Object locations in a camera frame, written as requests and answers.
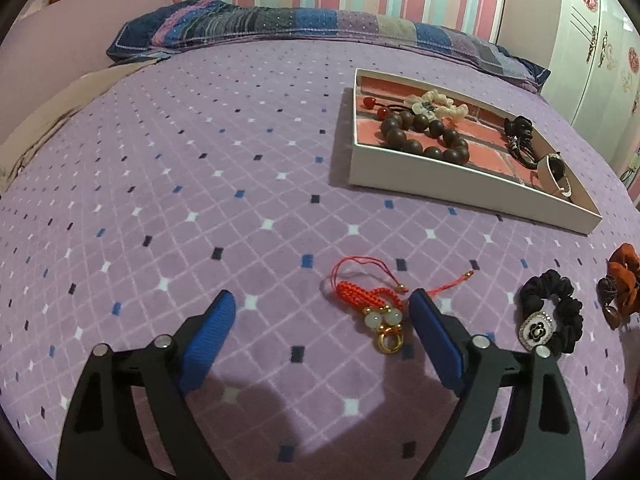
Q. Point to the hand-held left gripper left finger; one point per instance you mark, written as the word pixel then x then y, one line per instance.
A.
pixel 207 340

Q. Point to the black claw hair clip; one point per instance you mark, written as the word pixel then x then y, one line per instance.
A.
pixel 520 127

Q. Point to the cream flower scrunchie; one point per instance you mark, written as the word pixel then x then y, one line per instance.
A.
pixel 452 109

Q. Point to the white tray with brick lining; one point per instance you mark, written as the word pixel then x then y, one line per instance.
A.
pixel 425 175

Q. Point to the patchwork pillow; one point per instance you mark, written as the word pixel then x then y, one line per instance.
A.
pixel 280 22

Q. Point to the orange scrunchie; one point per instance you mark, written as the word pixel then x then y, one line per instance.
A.
pixel 627 285

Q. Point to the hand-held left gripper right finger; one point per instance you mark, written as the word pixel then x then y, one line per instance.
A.
pixel 437 340

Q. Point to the black scrunchie with flower charm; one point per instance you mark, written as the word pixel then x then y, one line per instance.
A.
pixel 567 310

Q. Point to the brown hair clip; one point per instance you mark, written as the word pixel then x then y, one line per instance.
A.
pixel 611 315

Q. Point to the beige blanket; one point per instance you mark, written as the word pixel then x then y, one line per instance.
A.
pixel 65 105

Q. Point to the purple diamond pattern bedsheet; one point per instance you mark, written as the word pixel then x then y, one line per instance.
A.
pixel 200 210

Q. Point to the white decorated wardrobe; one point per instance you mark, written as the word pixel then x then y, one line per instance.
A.
pixel 595 60

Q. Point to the pink pillow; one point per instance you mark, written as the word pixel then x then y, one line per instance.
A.
pixel 60 50

